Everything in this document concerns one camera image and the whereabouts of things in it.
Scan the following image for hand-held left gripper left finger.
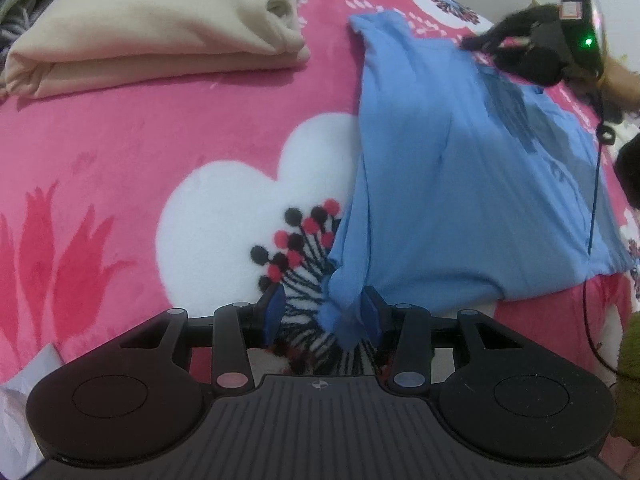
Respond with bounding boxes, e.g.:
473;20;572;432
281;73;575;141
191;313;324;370
117;284;287;397

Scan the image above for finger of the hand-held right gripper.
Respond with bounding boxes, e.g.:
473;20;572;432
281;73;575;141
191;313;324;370
494;44;564;87
460;4;562;52

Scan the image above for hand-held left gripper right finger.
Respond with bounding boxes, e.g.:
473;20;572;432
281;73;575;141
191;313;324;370
360;285;524;397

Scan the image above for light blue garment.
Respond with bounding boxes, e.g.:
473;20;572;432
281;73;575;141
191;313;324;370
320;10;636;352

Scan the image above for person's right hand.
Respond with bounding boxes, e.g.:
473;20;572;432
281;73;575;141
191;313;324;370
601;57;640;111

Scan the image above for black cloth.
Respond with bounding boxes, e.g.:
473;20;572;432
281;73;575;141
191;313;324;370
614;135;640;204

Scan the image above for pink floral blanket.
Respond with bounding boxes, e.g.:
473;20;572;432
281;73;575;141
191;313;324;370
0;0;640;480

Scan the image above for person's green fuzzy clothing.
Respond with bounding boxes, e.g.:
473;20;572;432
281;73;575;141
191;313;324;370
612;310;640;449

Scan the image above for white sheet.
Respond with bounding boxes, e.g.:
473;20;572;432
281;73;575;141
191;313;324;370
0;344;64;474

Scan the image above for folded beige garment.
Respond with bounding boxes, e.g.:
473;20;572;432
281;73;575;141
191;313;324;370
0;0;319;102

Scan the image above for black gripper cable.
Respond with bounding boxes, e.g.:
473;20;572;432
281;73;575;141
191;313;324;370
581;80;619;377

